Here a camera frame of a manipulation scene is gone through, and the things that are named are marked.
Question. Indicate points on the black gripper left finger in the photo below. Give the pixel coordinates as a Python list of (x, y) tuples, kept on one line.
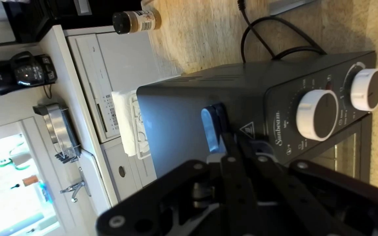
[(189, 204)]

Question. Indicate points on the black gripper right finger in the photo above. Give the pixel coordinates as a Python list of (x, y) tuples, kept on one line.
[(328, 210)]

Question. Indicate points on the black toaster oven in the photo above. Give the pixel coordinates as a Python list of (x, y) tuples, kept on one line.
[(176, 126)]

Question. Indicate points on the white black oven knob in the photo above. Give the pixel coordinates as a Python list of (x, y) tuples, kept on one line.
[(366, 89), (315, 114)]

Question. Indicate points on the white kitchen cabinets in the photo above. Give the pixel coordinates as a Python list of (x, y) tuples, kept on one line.
[(127, 174)]

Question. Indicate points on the white kitchen sink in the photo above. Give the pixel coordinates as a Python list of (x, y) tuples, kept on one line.
[(94, 183)]

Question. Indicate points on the chrome faucet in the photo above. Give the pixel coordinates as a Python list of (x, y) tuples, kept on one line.
[(73, 189)]

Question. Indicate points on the blue sponge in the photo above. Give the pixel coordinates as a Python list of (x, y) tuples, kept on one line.
[(43, 191)]

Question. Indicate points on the grey dish rack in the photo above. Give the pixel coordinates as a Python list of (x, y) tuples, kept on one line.
[(57, 131)]

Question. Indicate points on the white dishwasher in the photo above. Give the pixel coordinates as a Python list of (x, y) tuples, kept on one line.
[(110, 65)]

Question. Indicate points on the green spray bottle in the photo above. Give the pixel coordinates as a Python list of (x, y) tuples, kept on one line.
[(15, 157)]

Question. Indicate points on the kitchen window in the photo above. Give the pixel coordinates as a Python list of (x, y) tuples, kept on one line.
[(5, 204)]

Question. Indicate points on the spice jar with black lid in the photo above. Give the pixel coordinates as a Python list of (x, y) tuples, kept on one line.
[(136, 21)]

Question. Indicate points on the metal spatula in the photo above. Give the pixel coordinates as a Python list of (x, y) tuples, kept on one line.
[(288, 5)]

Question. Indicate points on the black coffee maker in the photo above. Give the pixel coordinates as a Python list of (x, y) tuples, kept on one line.
[(22, 73)]

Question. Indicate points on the black steel kitchen stove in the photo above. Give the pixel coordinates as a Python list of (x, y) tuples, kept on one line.
[(31, 17)]

